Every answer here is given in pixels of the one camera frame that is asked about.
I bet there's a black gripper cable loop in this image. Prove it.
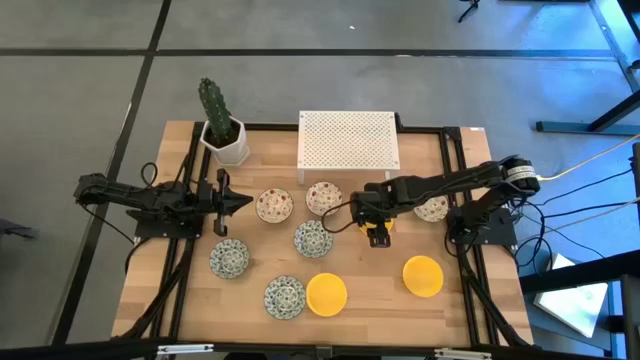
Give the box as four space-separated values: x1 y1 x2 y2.
321 199 362 235

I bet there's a yellow plastic bowl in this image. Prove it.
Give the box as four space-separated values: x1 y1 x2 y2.
305 272 349 318
402 255 445 299
358 217 396 237

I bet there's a green bowl with red flowers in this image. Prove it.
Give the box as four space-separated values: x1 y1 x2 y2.
255 187 295 224
413 194 450 224
305 180 344 217

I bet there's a black floor cable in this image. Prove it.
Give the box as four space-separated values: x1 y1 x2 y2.
539 168 635 206

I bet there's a black stand base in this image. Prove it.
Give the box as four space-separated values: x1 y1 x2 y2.
535 89 640 137

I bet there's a black arm base cable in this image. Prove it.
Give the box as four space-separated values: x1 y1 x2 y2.
79 202 139 274

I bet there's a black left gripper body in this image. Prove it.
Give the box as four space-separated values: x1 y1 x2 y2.
198 168 237 238

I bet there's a black tripod leg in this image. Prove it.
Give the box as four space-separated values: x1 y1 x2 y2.
457 0 482 24

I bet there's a black aluminium table frame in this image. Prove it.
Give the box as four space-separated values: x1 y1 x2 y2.
112 113 536 360

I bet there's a black desk frame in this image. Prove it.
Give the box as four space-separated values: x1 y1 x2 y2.
518 248 640 360

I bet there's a silver metal bracket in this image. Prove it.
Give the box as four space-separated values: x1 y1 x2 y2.
156 343 215 356
433 348 494 360

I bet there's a white perforated metal shelf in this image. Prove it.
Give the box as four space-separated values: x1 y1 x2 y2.
297 110 401 185

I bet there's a pale grey floor cable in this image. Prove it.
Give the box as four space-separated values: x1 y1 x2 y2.
547 197 640 234

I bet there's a white hexagonal plant pot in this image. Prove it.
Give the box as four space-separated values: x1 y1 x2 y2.
199 117 251 168

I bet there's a teal bowl with blue pattern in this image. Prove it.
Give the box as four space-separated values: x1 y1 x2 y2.
293 219 334 259
208 238 250 280
263 275 307 321

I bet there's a yellow cable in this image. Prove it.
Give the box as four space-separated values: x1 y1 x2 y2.
537 133 640 182

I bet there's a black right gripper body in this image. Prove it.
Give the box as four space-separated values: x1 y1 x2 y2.
348 178 402 232

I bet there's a green cactus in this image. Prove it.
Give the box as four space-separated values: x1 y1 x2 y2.
197 77 234 144

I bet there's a grey chair base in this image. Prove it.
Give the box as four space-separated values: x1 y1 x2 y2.
0 217 39 241

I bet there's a black stand rail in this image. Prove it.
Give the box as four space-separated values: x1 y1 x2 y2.
588 0 640 94

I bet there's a white flat board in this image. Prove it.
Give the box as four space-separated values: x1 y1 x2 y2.
532 252 610 339

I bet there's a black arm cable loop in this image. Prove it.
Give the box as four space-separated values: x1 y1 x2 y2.
140 161 159 189

